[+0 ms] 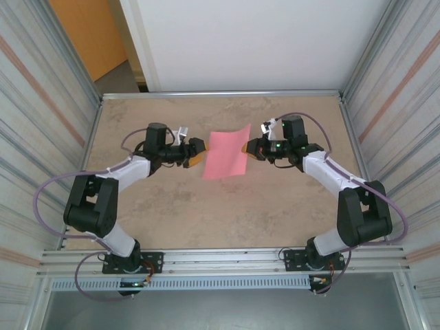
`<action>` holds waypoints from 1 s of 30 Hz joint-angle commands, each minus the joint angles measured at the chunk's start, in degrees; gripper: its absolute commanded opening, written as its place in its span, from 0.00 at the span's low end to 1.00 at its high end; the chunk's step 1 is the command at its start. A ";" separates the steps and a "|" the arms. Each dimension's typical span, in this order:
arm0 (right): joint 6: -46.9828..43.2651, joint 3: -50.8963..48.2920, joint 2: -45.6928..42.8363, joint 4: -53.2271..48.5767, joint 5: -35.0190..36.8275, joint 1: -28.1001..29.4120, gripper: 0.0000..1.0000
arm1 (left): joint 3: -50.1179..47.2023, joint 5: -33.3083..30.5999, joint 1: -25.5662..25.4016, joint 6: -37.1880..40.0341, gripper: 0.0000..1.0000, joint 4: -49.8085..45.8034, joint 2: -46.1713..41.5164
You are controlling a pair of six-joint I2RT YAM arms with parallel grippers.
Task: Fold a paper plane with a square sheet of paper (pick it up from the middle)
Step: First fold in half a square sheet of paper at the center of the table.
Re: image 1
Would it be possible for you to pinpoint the pink paper sheet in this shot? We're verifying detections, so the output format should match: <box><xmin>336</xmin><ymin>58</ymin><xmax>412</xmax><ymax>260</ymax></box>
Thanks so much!
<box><xmin>201</xmin><ymin>124</ymin><xmax>252</xmax><ymax>181</ymax></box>

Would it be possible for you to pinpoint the translucent corrugated side panel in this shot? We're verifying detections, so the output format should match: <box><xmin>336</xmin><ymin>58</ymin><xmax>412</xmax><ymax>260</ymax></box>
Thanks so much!
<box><xmin>343</xmin><ymin>0</ymin><xmax>440</xmax><ymax>330</ymax></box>
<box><xmin>0</xmin><ymin>0</ymin><xmax>102</xmax><ymax>330</ymax></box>

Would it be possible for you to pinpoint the orange wooden door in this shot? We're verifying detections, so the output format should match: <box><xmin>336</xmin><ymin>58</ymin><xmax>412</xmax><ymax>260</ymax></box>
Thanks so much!
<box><xmin>47</xmin><ymin>0</ymin><xmax>131</xmax><ymax>83</ymax></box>

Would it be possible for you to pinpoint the aluminium table end rail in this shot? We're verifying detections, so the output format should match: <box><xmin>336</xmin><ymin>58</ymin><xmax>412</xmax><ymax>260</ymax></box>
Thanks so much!
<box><xmin>100</xmin><ymin>89</ymin><xmax>345</xmax><ymax>102</ymax></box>

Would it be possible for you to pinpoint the aluminium table side rail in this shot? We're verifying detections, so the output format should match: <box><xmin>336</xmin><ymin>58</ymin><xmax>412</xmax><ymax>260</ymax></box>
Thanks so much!
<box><xmin>58</xmin><ymin>98</ymin><xmax>106</xmax><ymax>250</ymax></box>
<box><xmin>338</xmin><ymin>98</ymin><xmax>388</xmax><ymax>245</ymax></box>

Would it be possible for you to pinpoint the white door frame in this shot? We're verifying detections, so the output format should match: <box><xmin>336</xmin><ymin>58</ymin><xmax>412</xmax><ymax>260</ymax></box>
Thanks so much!
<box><xmin>118</xmin><ymin>0</ymin><xmax>162</xmax><ymax>93</ymax></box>

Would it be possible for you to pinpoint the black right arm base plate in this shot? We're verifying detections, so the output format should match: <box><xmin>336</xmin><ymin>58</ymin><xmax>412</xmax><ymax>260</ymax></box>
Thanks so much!
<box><xmin>282</xmin><ymin>247</ymin><xmax>345</xmax><ymax>272</ymax></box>

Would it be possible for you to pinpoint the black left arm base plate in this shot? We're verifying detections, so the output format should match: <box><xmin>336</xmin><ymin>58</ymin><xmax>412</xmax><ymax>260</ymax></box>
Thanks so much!
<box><xmin>102</xmin><ymin>252</ymin><xmax>164</xmax><ymax>275</ymax></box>

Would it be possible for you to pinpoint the red orange wire bundle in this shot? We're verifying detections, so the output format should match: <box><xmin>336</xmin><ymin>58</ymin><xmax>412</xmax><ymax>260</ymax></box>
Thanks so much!
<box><xmin>139</xmin><ymin>261</ymin><xmax>155</xmax><ymax>287</ymax></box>
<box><xmin>309</xmin><ymin>263</ymin><xmax>340</xmax><ymax>286</ymax></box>

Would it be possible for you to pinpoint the grey slotted cable duct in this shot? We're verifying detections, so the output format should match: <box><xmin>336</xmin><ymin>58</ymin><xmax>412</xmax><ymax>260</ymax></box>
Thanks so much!
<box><xmin>51</xmin><ymin>276</ymin><xmax>312</xmax><ymax>292</ymax></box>

